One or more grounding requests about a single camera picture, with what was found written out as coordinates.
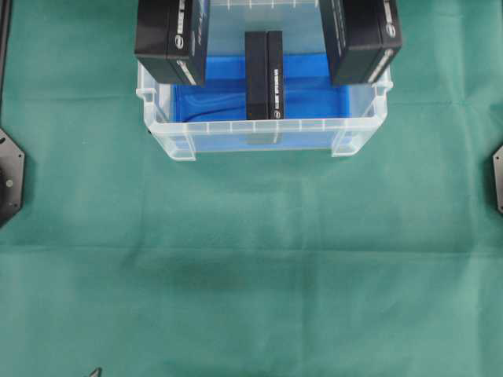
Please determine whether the black realsense box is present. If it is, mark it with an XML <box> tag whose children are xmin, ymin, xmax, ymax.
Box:
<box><xmin>134</xmin><ymin>0</ymin><xmax>210</xmax><ymax>86</ymax></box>
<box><xmin>318</xmin><ymin>0</ymin><xmax>402</xmax><ymax>86</ymax></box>
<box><xmin>244</xmin><ymin>31</ymin><xmax>285</xmax><ymax>120</ymax></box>

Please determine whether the clear plastic storage case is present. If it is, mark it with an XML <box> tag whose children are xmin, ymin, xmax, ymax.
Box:
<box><xmin>134</xmin><ymin>1</ymin><xmax>401</xmax><ymax>161</ymax></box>

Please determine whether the blue foam liner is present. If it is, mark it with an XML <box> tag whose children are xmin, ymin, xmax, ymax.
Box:
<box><xmin>173</xmin><ymin>54</ymin><xmax>350</xmax><ymax>152</ymax></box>

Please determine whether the green table cloth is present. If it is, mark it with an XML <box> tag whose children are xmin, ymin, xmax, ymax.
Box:
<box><xmin>1</xmin><ymin>1</ymin><xmax>502</xmax><ymax>376</ymax></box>

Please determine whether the dark pointed object bottom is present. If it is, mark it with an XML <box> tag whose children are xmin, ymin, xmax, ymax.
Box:
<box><xmin>88</xmin><ymin>368</ymin><xmax>102</xmax><ymax>377</ymax></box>

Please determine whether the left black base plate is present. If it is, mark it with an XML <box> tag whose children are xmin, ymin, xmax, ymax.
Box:
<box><xmin>0</xmin><ymin>130</ymin><xmax>25</xmax><ymax>226</ymax></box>

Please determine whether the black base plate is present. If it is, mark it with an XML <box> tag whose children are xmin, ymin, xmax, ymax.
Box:
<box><xmin>0</xmin><ymin>130</ymin><xmax>25</xmax><ymax>226</ymax></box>
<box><xmin>493</xmin><ymin>145</ymin><xmax>503</xmax><ymax>214</ymax></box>

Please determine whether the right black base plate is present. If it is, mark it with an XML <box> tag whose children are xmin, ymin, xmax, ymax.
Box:
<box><xmin>493</xmin><ymin>145</ymin><xmax>503</xmax><ymax>214</ymax></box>

